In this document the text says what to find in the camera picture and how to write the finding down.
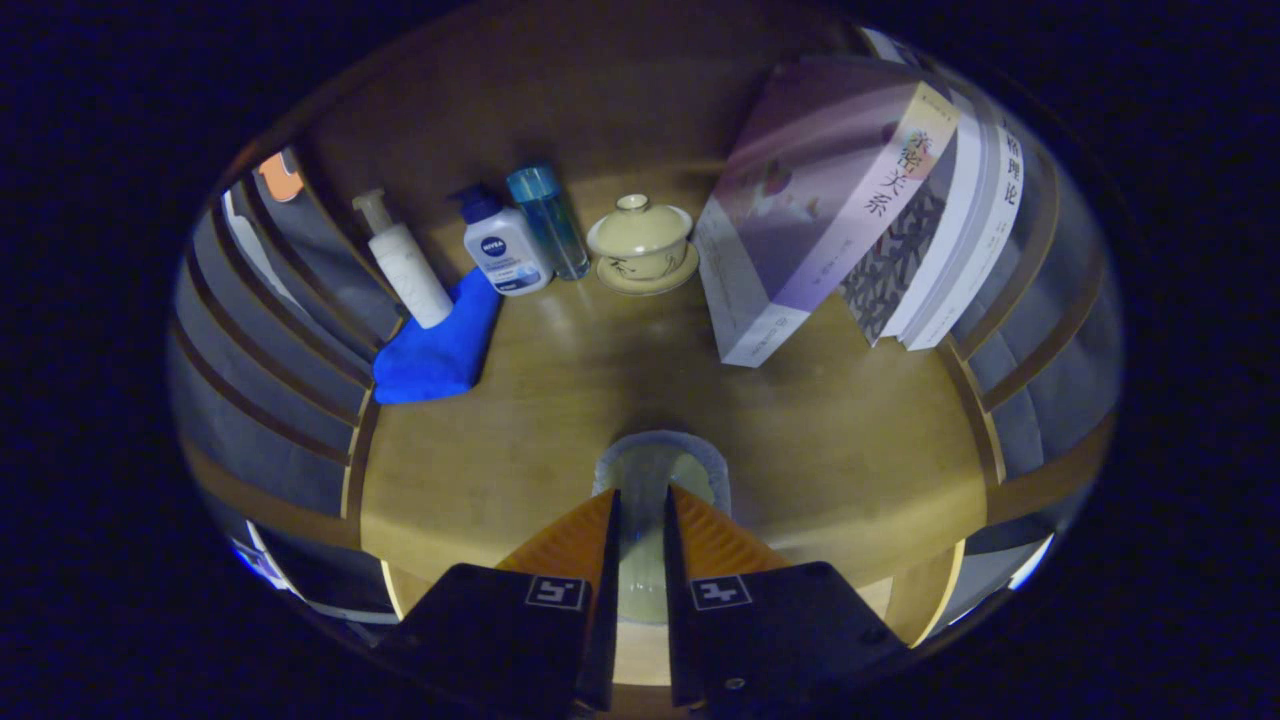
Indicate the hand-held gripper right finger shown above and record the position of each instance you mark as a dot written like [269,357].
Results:
[680,650]

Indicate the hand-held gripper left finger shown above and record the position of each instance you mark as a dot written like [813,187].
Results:
[603,650]

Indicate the pale green grey sponge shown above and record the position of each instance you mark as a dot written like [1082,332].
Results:
[645,470]

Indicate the wooden countertop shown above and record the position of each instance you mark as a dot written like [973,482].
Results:
[560,400]

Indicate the wooden cabinet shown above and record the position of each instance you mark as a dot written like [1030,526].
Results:
[600,90]

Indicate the blue folded cloth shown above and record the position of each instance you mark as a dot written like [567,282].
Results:
[440,345]

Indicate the beige lidded tea cup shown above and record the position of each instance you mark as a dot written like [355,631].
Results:
[640,245]

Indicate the white lotion bottle blue cap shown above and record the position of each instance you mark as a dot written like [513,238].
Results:
[505,255]

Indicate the white pump bottle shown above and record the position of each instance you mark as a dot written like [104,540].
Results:
[410,270]

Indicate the teal transparent bottle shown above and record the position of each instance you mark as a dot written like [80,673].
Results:
[550,225]

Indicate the patterned cover book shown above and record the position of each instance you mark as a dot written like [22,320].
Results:
[895,260]

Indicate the purple book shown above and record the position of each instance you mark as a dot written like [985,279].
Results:
[800,200]

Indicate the white book with printed spine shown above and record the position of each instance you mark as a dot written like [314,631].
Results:
[990,220]

